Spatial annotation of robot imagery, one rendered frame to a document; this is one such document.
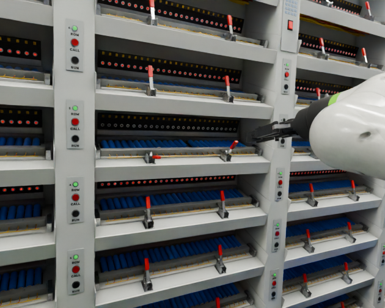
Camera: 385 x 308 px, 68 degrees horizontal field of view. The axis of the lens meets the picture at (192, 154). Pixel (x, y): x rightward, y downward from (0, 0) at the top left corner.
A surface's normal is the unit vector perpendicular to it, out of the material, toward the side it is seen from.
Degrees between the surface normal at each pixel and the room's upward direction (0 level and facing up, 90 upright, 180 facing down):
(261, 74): 90
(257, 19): 90
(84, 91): 90
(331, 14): 108
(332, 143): 101
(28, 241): 18
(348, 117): 60
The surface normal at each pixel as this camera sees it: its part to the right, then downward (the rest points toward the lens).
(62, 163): 0.44, 0.09
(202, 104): 0.41, 0.40
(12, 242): 0.17, -0.92
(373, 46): -0.90, 0.01
